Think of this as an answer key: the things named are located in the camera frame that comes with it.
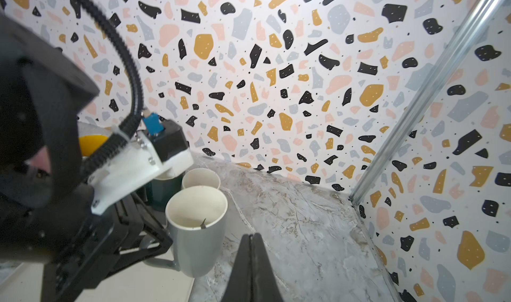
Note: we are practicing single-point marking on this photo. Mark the beige plastic tray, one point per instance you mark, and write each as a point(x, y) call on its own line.
point(137, 283)

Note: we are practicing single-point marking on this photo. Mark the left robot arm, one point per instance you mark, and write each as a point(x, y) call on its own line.
point(45, 200)

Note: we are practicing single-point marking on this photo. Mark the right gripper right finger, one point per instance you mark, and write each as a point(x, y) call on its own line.
point(263, 282)

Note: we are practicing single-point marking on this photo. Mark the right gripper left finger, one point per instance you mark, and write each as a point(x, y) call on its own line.
point(239, 287)

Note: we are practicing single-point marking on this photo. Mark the light green mug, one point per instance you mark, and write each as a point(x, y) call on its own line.
point(201, 177)

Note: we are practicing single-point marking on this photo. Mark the blue butterfly mug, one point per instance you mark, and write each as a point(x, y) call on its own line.
point(91, 138)

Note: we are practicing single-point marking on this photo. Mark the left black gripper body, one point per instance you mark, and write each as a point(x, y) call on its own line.
point(126, 234)

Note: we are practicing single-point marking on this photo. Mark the dark green mug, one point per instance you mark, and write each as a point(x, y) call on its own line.
point(160, 190)

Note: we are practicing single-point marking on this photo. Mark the grey mug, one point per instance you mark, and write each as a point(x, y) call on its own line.
point(196, 222)

